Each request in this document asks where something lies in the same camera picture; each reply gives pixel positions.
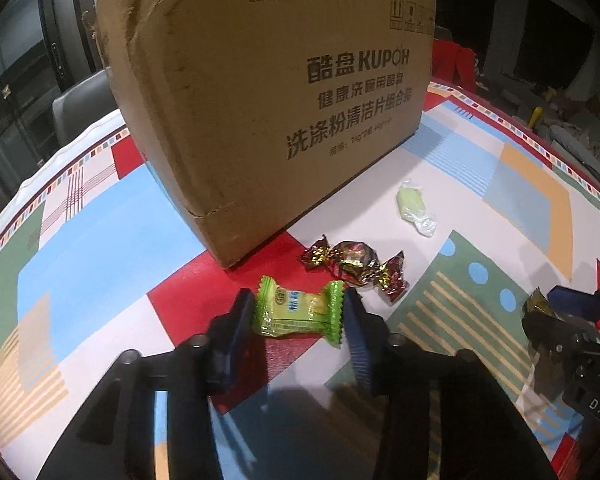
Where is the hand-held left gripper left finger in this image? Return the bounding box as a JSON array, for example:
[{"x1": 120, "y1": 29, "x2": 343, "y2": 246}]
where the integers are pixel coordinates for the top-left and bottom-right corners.
[{"x1": 37, "y1": 287, "x2": 257, "y2": 480}]

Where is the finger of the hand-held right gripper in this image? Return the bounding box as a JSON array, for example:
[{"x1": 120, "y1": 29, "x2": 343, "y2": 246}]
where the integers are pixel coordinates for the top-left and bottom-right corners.
[
  {"x1": 547, "y1": 282, "x2": 600, "y2": 327},
  {"x1": 522, "y1": 310, "x2": 600, "y2": 368}
]

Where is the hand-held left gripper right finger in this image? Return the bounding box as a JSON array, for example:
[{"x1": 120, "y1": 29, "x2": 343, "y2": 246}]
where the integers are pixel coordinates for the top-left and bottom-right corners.
[{"x1": 342, "y1": 287, "x2": 553, "y2": 480}]

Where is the gold snack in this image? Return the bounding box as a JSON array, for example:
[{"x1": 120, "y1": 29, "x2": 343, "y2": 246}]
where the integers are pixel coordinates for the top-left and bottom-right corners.
[{"x1": 522, "y1": 287, "x2": 573, "y2": 403}]

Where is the green snack packet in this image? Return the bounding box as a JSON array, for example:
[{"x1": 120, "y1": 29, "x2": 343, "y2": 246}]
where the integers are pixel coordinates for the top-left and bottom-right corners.
[{"x1": 252, "y1": 276, "x2": 349, "y2": 349}]

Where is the cardboard box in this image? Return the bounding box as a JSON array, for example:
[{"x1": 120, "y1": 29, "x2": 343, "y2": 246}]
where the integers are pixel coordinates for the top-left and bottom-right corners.
[{"x1": 82, "y1": 0, "x2": 437, "y2": 269}]

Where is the red foil wrapped candy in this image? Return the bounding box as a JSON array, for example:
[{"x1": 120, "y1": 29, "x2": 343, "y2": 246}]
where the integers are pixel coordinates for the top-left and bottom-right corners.
[{"x1": 299, "y1": 234, "x2": 410, "y2": 304}]

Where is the pale green wrapped candy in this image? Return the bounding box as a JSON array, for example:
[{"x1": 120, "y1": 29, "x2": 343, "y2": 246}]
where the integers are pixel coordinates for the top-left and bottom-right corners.
[{"x1": 396, "y1": 180, "x2": 437, "y2": 239}]

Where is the colourful patterned tablecloth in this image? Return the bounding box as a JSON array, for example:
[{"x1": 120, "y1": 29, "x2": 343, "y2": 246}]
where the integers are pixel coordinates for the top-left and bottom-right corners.
[{"x1": 0, "y1": 80, "x2": 600, "y2": 480}]

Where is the red cloth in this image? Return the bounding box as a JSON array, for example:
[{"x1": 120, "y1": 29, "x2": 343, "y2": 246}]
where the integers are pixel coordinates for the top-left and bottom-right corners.
[{"x1": 431, "y1": 37, "x2": 482, "y2": 94}]

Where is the dark glass sliding door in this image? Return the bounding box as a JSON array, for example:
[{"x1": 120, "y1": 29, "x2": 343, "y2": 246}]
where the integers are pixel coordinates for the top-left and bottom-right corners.
[{"x1": 0, "y1": 0, "x2": 112, "y2": 171}]

